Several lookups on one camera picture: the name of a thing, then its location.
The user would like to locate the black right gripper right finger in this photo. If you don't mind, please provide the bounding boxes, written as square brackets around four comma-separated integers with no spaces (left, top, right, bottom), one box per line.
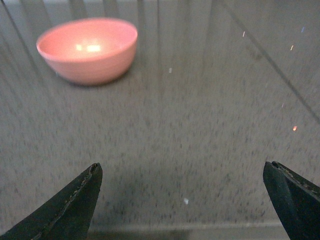
[262,161,320,240]

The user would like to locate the pink plastic bowl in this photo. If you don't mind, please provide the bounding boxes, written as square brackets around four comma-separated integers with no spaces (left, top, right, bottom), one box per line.
[36,17,138,86]

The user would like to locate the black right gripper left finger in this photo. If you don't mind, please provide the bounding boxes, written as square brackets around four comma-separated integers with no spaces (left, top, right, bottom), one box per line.
[0,163,103,240]

